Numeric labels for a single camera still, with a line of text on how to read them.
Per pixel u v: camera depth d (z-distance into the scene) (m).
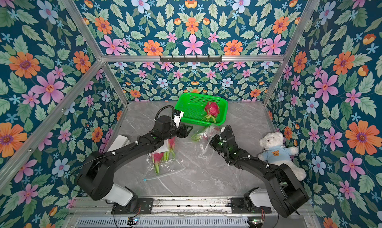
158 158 0.84
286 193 0.41
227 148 0.66
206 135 0.82
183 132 0.75
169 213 0.72
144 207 0.73
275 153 0.84
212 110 1.04
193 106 1.15
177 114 0.74
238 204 0.74
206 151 0.75
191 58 0.93
